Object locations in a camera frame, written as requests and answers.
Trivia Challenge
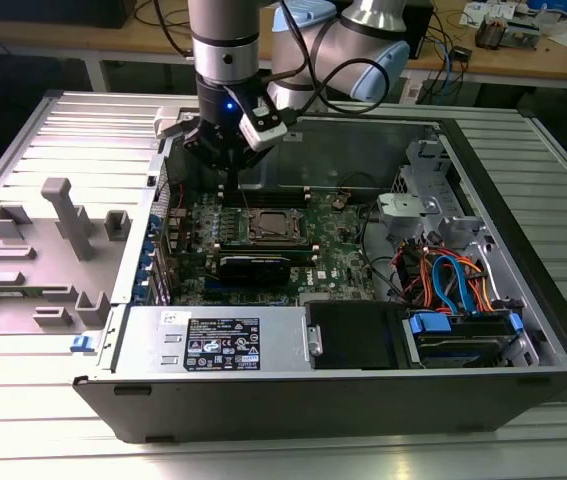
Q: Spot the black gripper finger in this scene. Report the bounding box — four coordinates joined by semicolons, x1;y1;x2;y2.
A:
182;120;238;194
236;147;270;194

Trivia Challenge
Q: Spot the metal socket cover frame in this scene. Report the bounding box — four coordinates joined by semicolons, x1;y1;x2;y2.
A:
247;207;309;245

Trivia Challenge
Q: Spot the black RAM slot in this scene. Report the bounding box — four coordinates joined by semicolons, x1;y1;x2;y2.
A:
218;185;312;207

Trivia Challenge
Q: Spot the black graphics card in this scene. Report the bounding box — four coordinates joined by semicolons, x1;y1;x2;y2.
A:
215;252;294;289

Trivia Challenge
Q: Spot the green motherboard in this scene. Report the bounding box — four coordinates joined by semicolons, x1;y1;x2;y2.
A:
167;192;379;307

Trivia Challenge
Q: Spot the silver metal drive cage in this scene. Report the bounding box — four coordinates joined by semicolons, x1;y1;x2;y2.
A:
390;139;469;221

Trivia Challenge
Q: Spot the large black box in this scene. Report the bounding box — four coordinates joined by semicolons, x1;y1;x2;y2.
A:
0;0;137;30

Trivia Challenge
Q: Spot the grey plastic parts rack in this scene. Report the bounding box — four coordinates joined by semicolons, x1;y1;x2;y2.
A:
0;177;132;337

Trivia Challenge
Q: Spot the silver power supply with label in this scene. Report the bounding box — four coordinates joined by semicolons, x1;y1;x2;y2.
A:
110;304;310;375

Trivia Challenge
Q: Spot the tall black box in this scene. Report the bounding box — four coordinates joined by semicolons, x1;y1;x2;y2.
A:
405;0;437;60

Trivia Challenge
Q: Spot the black PC case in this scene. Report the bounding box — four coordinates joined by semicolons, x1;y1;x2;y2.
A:
71;102;567;446

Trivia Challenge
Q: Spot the copper coil transformer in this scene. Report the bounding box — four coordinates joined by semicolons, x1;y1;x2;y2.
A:
476;13;510;50

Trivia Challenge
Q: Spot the wooden desk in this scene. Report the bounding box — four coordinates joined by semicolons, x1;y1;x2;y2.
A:
0;0;567;94

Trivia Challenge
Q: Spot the hard disk in blue carrier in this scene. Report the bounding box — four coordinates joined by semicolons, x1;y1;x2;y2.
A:
402;309;524;370

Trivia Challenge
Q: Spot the grey electronic device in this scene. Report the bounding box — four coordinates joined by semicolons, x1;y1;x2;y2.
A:
505;17;544;49

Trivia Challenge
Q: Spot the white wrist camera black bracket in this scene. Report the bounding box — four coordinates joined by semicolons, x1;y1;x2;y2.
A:
222;83;290;152

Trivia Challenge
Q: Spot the thick black camera cable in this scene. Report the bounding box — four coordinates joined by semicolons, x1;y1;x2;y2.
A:
272;0;393;126

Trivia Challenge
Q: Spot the thin black wire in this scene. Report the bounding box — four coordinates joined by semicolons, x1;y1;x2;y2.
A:
357;199;404;304

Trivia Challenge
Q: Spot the silver metal bracket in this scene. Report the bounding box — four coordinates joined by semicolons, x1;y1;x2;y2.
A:
376;192;425;234

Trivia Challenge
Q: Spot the silver latch handle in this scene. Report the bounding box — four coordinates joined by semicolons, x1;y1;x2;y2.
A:
304;323;324;358

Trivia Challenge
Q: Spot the blue flat wire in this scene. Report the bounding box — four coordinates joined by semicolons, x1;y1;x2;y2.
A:
431;254;479;317

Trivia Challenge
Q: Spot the orange red wire bundle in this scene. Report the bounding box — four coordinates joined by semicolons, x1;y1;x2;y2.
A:
400;242;502;314

